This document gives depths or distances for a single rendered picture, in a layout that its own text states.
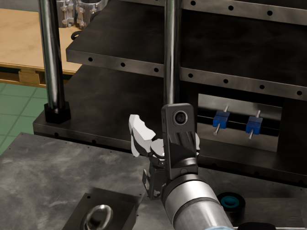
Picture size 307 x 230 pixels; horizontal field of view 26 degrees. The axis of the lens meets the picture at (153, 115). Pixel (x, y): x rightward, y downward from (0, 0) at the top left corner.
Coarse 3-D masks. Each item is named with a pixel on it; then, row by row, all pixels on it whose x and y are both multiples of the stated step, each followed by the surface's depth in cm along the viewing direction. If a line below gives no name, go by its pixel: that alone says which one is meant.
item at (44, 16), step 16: (48, 0) 206; (48, 16) 209; (48, 32) 212; (48, 48) 216; (48, 64) 219; (48, 80) 223; (48, 96) 227; (64, 96) 229; (48, 112) 229; (64, 112) 229
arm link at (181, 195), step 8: (184, 184) 95; (192, 184) 95; (200, 184) 95; (176, 192) 95; (184, 192) 94; (192, 192) 94; (200, 192) 94; (208, 192) 94; (168, 200) 96; (176, 200) 94; (184, 200) 93; (168, 208) 95; (176, 208) 93
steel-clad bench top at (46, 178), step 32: (0, 160) 210; (32, 160) 210; (64, 160) 210; (96, 160) 210; (128, 160) 210; (0, 192) 197; (32, 192) 197; (64, 192) 197; (96, 192) 197; (128, 192) 197; (224, 192) 197; (256, 192) 197; (288, 192) 197; (0, 224) 186; (32, 224) 186; (64, 224) 186; (160, 224) 186
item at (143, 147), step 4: (132, 128) 108; (132, 132) 107; (136, 132) 107; (132, 136) 108; (136, 136) 106; (140, 136) 106; (136, 140) 105; (140, 140) 105; (136, 144) 105; (140, 144) 104; (144, 144) 104; (148, 144) 104; (136, 148) 105; (140, 148) 104; (144, 148) 103; (148, 148) 103; (140, 152) 104; (144, 152) 103; (148, 152) 102; (152, 152) 103; (148, 156) 103
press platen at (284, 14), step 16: (128, 0) 205; (144, 0) 203; (160, 0) 201; (192, 0) 201; (208, 0) 197; (224, 0) 195; (240, 0) 194; (256, 0) 194; (272, 0) 194; (288, 0) 194; (304, 0) 194; (240, 16) 196; (256, 16) 194; (272, 16) 193; (288, 16) 191; (304, 16) 190
